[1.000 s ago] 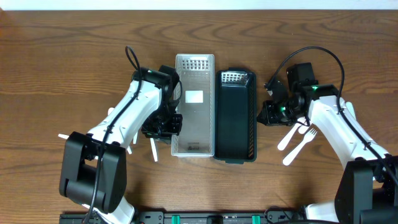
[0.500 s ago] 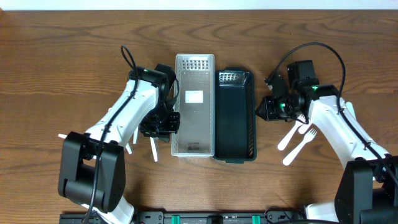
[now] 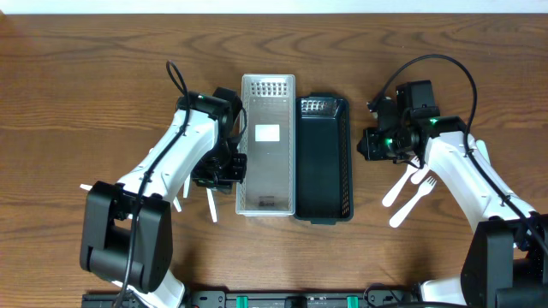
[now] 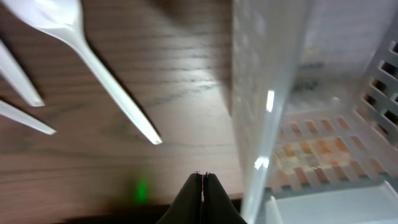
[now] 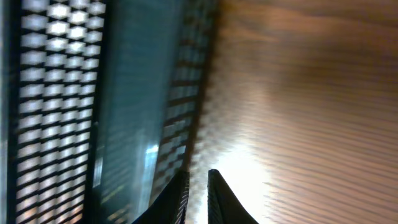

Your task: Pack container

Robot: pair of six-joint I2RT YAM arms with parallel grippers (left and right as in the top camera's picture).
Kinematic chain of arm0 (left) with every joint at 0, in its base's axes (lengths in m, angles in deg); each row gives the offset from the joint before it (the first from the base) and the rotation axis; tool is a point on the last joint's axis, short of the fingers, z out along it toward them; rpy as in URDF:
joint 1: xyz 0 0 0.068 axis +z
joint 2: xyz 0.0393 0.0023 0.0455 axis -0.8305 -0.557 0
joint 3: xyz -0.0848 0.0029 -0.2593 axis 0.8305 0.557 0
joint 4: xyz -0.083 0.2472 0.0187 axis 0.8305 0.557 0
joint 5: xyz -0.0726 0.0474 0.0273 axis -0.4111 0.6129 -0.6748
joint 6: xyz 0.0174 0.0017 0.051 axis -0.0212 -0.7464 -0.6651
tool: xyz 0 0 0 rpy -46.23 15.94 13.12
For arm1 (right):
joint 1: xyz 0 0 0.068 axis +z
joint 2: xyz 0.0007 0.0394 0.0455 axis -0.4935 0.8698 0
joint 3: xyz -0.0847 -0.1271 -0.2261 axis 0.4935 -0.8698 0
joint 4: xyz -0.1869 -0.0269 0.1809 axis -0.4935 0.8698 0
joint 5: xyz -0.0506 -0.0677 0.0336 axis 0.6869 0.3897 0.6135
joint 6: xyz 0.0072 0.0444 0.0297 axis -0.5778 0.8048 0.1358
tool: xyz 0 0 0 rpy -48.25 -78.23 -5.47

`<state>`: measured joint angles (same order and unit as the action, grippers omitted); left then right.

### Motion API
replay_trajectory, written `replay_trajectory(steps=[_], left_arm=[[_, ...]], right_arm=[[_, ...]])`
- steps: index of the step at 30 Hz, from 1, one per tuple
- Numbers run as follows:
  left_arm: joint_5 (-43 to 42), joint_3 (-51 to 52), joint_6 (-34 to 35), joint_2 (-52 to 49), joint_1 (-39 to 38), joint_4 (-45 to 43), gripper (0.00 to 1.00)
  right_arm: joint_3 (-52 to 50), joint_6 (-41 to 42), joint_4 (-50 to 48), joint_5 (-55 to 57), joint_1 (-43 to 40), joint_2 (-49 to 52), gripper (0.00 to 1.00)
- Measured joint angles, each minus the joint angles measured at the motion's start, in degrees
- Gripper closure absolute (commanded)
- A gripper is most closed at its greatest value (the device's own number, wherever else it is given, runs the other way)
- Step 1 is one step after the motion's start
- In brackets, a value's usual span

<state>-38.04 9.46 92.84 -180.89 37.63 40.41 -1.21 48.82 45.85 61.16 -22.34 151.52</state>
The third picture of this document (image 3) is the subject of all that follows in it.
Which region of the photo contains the white plastic spoon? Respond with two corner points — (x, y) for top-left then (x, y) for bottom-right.
(147, 147), (183, 214)
(411, 164), (430, 185)
(206, 188), (218, 223)
(182, 176), (191, 198)

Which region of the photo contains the white perforated plastic basket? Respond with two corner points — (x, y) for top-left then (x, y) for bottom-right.
(235, 74), (296, 217)

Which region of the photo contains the white plastic fork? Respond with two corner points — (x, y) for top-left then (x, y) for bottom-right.
(389, 176), (438, 228)
(382, 157), (420, 207)
(474, 139), (491, 165)

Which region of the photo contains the black perforated plastic basket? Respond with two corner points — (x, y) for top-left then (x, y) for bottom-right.
(294, 92), (354, 225)

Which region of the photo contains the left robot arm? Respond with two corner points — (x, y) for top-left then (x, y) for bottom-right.
(80, 87), (247, 307)

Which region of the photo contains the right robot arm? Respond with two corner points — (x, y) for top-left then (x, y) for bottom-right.
(358, 80), (547, 307)

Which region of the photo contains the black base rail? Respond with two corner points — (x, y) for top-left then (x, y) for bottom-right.
(80, 289), (423, 308)

